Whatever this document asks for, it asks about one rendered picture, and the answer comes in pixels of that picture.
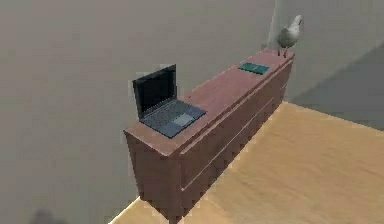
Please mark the dark grey open laptop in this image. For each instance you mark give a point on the dark grey open laptop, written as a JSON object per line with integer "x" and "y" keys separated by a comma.
{"x": 160, "y": 100}

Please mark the reddish brown chest of drawers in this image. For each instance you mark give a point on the reddish brown chest of drawers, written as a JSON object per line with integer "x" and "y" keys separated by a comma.
{"x": 213, "y": 140}

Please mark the green flat book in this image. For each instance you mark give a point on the green flat book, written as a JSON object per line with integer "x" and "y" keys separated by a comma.
{"x": 254, "y": 67}

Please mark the white bird figurine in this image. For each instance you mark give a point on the white bird figurine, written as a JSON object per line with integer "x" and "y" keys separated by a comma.
{"x": 289, "y": 33}

